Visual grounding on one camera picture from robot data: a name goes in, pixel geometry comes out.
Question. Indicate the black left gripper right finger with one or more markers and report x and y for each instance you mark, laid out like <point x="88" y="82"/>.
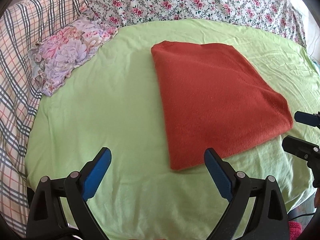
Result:
<point x="268" y="218"/>

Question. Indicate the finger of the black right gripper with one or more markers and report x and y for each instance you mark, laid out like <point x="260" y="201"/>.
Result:
<point x="312" y="120"/>
<point x="300" y="148"/>

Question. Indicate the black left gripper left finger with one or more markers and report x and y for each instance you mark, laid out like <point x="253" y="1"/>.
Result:
<point x="59" y="207"/>

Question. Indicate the rust orange knit garment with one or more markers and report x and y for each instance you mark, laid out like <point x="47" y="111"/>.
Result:
<point x="213" y="97"/>

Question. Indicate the dark red sleeve forearm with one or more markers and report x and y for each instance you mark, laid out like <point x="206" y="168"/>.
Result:
<point x="295" y="227"/>

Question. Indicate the rose floral quilt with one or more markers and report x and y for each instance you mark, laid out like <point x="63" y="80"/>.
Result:
<point x="275" y="16"/>

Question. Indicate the purple floral pillow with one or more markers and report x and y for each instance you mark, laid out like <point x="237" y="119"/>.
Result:
<point x="53" y="60"/>

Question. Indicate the plaid beige blanket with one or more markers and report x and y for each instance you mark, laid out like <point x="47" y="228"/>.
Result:
<point x="22" y="25"/>

